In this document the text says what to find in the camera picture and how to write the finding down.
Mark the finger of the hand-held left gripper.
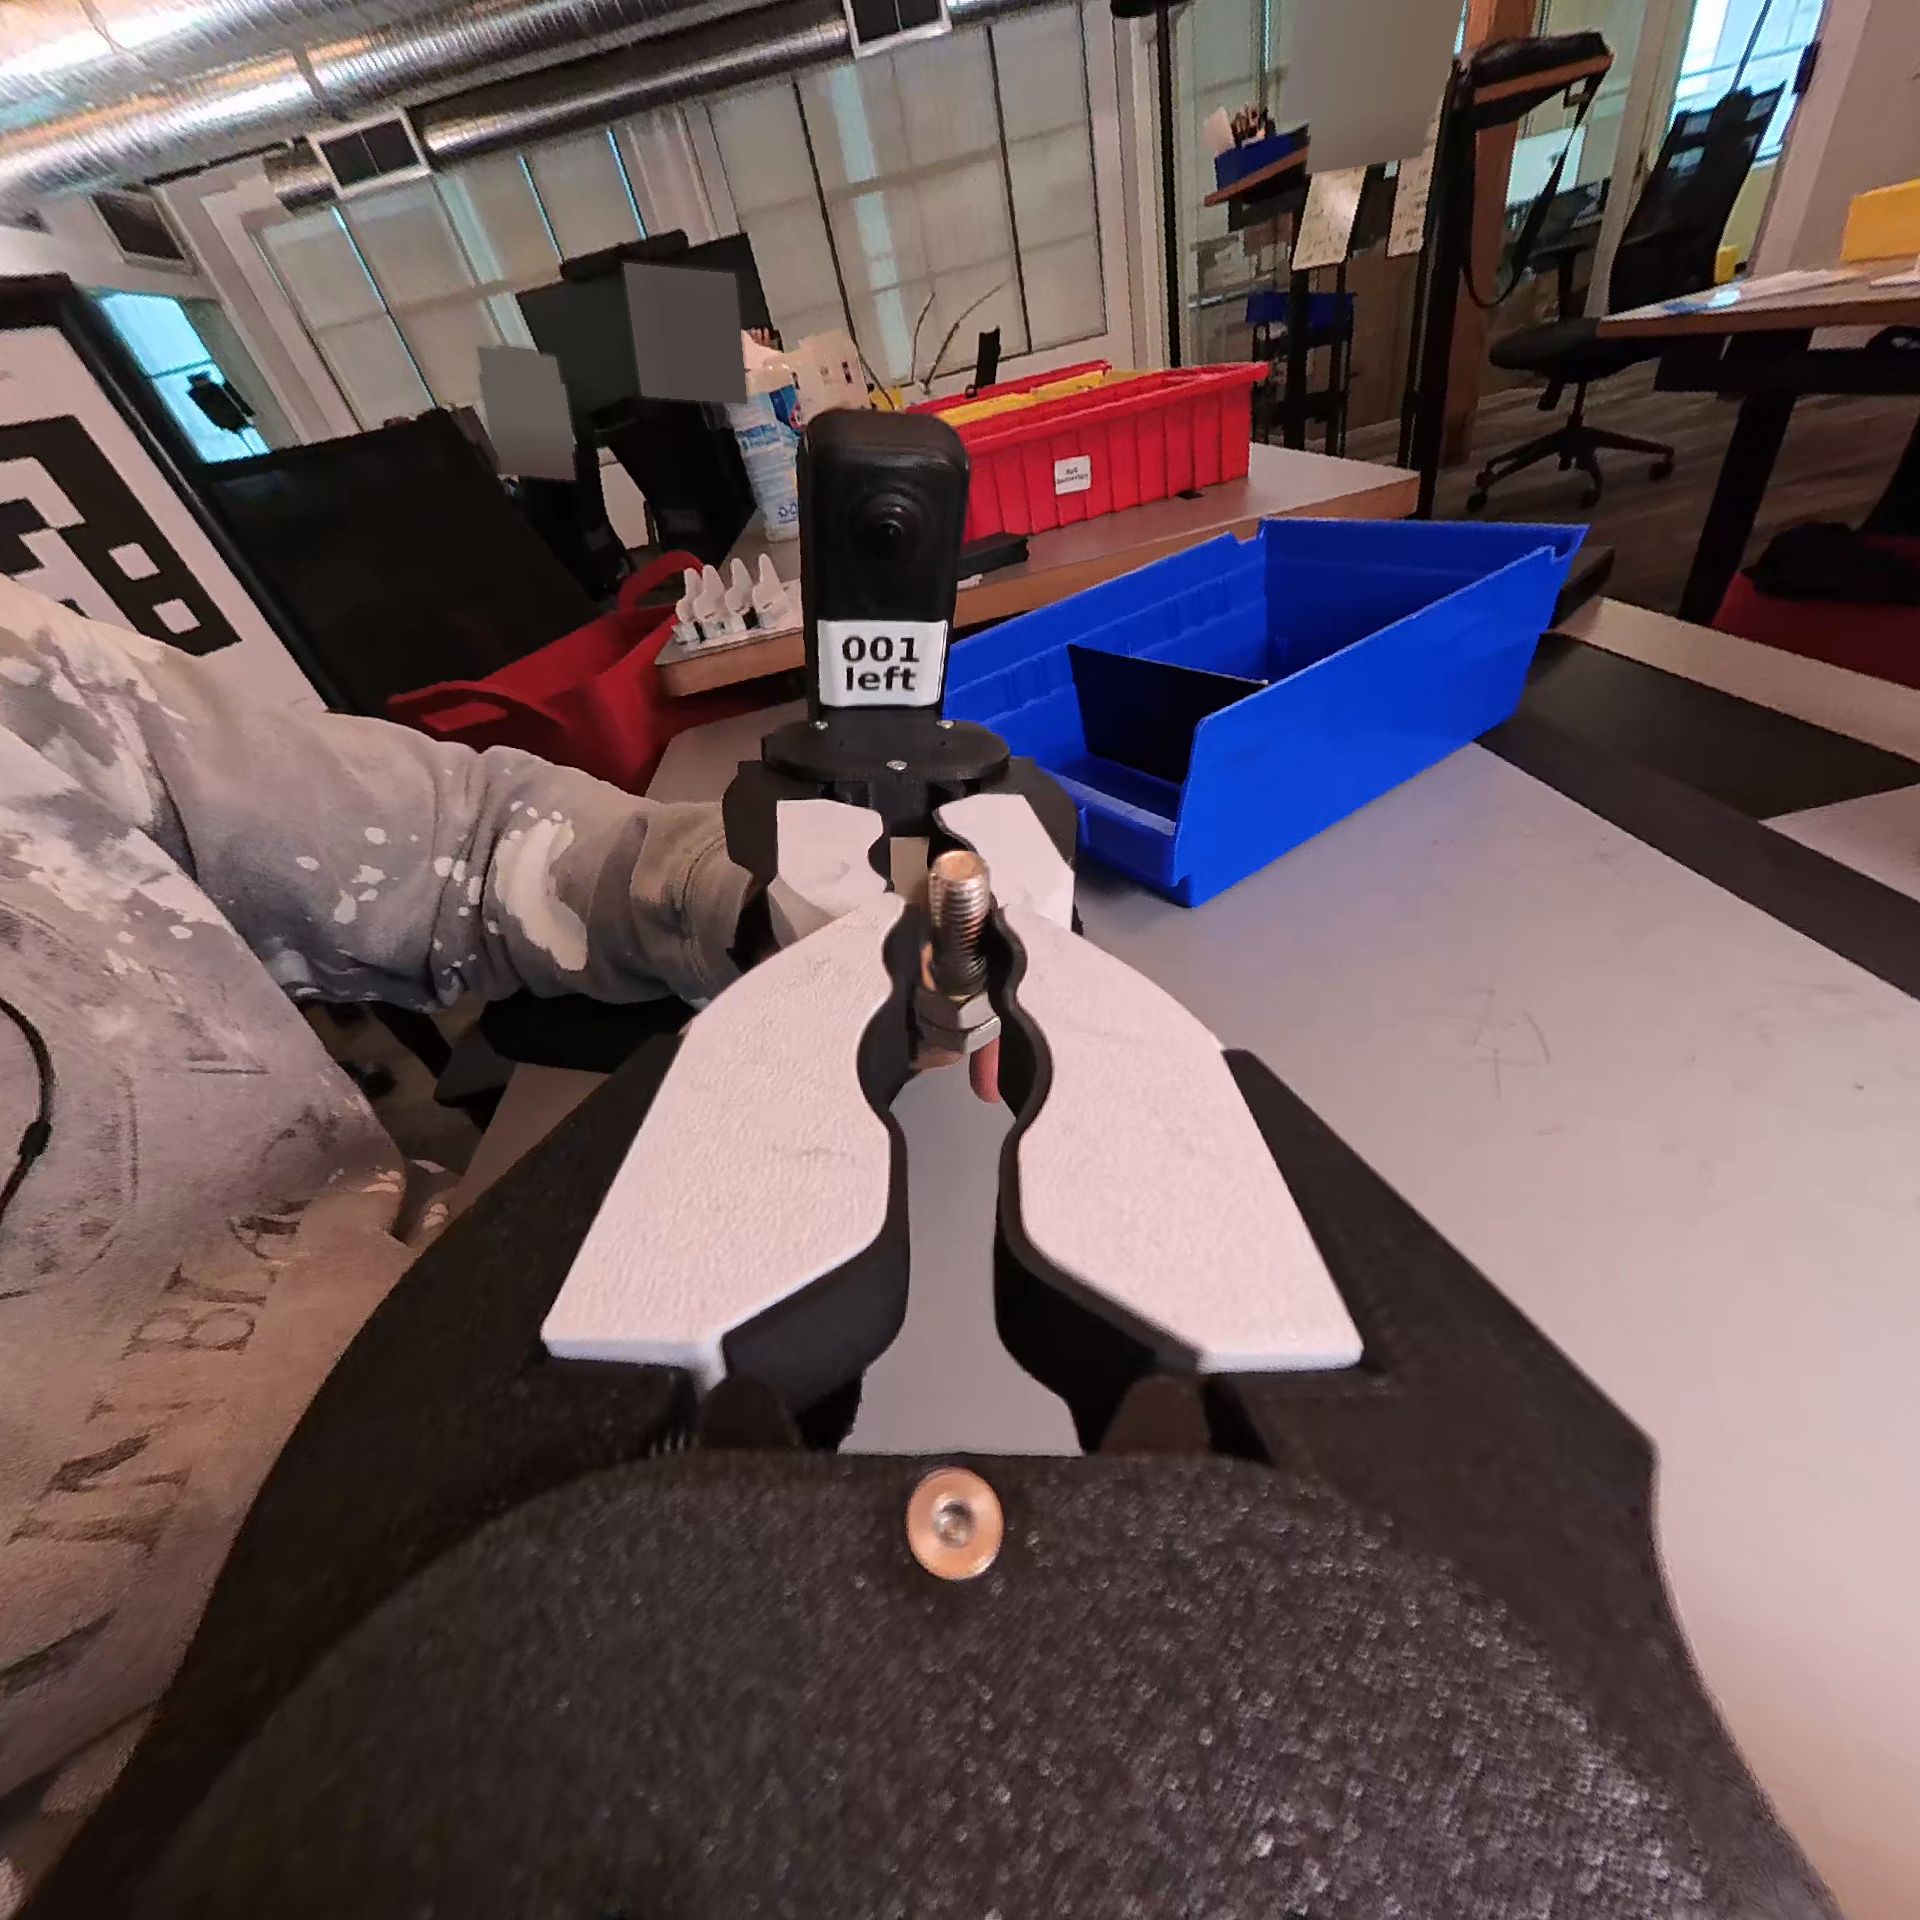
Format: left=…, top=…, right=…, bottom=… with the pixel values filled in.
left=936, top=792, right=1079, bottom=936
left=771, top=797, right=905, bottom=942

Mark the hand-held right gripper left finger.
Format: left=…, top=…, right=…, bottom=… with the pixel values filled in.
left=540, top=893, right=911, bottom=1429

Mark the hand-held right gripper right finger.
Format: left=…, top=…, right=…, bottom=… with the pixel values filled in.
left=991, top=906, right=1367, bottom=1440

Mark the silver hex bolt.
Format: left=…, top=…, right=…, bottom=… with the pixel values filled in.
left=904, top=848, right=1007, bottom=1074

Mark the blue plastic bin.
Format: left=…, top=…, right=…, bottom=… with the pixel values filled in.
left=941, top=515, right=1590, bottom=910

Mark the person's left forearm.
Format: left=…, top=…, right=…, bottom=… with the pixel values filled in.
left=150, top=704, right=752, bottom=1010

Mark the white wipes canister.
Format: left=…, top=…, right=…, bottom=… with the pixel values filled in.
left=726, top=374, right=804, bottom=542

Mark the black bin divider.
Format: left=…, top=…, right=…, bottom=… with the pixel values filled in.
left=1067, top=644, right=1274, bottom=786

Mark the red plastic crate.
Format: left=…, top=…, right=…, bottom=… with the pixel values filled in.
left=905, top=360, right=1269, bottom=546

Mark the red tote bag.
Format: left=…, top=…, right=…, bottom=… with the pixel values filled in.
left=386, top=552, right=708, bottom=789

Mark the black monitor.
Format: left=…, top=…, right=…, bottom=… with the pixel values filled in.
left=515, top=232, right=774, bottom=437

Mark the black floor lamp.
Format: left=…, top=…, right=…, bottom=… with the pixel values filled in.
left=1110, top=0, right=1193, bottom=369

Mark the large black screen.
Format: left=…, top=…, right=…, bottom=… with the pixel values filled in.
left=201, top=412, right=601, bottom=713

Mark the black floor stand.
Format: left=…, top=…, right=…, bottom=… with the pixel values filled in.
left=1410, top=36, right=1614, bottom=519

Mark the black white marker board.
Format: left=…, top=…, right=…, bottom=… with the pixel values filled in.
left=0, top=275, right=330, bottom=707

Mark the dark red ottoman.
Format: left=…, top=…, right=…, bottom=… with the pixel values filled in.
left=1710, top=523, right=1920, bottom=690

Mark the black office chair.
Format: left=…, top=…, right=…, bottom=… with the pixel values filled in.
left=1466, top=81, right=1790, bottom=515

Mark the wooden top desk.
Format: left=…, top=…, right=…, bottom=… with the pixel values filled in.
left=1595, top=270, right=1920, bottom=624

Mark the silver ventilation duct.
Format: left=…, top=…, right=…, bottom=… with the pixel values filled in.
left=0, top=0, right=858, bottom=211

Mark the wooden support post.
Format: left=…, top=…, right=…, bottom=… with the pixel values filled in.
left=1446, top=0, right=1543, bottom=309

